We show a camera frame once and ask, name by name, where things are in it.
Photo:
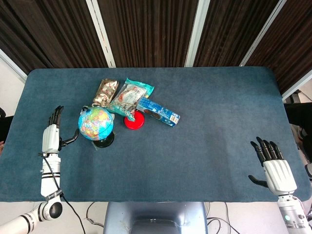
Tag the gold foil snack packet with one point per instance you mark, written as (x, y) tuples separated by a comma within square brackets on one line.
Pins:
[(106, 91)]

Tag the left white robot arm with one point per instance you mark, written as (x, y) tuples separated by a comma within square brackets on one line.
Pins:
[(48, 181)]

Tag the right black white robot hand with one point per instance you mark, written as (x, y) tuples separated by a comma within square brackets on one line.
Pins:
[(280, 174)]

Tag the grey robot torso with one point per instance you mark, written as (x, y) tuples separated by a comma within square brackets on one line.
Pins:
[(156, 217)]

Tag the red round lid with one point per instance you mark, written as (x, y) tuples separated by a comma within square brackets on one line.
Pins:
[(136, 123)]

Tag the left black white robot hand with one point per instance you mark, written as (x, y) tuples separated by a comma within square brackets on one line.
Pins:
[(51, 137)]

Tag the white partition post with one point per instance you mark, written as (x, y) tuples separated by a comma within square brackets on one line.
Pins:
[(196, 34), (101, 34), (262, 34), (12, 65), (296, 87)]

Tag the blue globe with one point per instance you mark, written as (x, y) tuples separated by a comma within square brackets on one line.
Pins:
[(95, 124)]

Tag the teal clear snack packet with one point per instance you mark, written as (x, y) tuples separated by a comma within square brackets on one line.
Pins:
[(129, 95)]

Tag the blue cookie box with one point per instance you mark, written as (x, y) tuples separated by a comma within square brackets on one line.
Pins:
[(158, 112)]

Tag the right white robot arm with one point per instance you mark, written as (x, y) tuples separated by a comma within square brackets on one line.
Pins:
[(290, 212)]

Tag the blue table cloth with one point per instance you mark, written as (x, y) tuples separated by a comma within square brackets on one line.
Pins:
[(182, 151)]

